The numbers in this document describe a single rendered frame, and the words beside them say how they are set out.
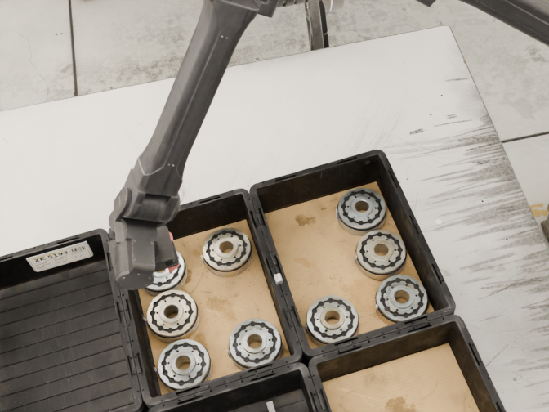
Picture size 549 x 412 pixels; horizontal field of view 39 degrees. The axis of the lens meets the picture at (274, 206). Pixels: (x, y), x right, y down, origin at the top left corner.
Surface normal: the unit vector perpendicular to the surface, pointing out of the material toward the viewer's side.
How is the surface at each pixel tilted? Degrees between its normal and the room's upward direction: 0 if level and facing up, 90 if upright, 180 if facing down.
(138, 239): 33
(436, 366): 0
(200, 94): 76
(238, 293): 0
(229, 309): 0
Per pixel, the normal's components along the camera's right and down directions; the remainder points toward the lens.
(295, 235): -0.07, -0.53
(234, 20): 0.32, 0.63
